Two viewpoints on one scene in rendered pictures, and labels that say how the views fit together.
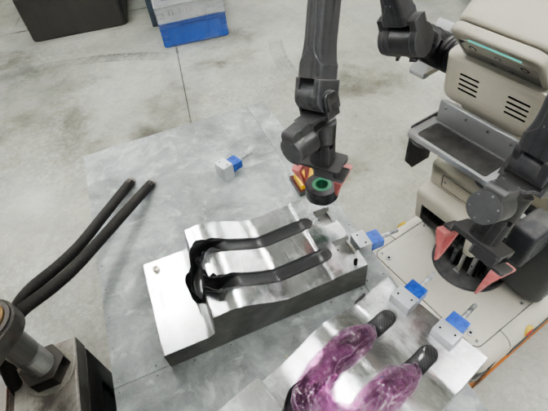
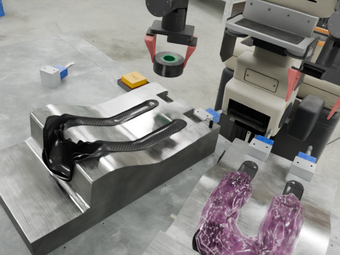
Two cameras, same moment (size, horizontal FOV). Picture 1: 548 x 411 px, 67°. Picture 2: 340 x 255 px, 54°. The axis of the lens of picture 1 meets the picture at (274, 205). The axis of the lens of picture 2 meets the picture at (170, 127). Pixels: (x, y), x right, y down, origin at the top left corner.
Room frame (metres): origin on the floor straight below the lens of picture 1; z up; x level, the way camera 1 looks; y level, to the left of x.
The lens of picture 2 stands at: (0.01, 0.25, 1.40)
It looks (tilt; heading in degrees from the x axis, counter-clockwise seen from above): 38 degrees down; 330
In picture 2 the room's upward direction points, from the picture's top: 7 degrees clockwise
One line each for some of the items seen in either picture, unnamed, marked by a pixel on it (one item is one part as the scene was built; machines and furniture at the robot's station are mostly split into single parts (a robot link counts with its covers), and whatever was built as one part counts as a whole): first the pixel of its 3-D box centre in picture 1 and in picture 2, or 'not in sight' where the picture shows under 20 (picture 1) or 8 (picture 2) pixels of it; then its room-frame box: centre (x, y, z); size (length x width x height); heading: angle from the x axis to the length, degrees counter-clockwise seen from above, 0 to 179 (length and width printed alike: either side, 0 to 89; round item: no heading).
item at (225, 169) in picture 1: (236, 161); (60, 71); (1.02, 0.10, 0.83); 0.13 x 0.05 x 0.05; 128
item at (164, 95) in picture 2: (324, 220); (167, 101); (0.69, -0.13, 0.87); 0.05 x 0.05 x 0.04; 17
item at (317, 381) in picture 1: (353, 381); (253, 213); (0.27, -0.11, 0.90); 0.26 x 0.18 x 0.08; 124
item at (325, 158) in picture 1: (322, 152); (173, 19); (0.69, -0.12, 1.11); 0.10 x 0.07 x 0.07; 57
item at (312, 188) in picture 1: (321, 188); (168, 64); (0.69, -0.12, 0.99); 0.08 x 0.08 x 0.04
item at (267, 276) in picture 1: (255, 255); (117, 127); (0.57, 0.06, 0.92); 0.35 x 0.16 x 0.09; 107
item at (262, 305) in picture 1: (250, 266); (109, 143); (0.58, 0.08, 0.87); 0.50 x 0.26 x 0.14; 107
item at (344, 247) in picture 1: (344, 250); (194, 121); (0.58, -0.16, 0.87); 0.05 x 0.05 x 0.04; 17
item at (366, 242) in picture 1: (376, 238); (212, 115); (0.64, -0.26, 0.83); 0.13 x 0.05 x 0.05; 106
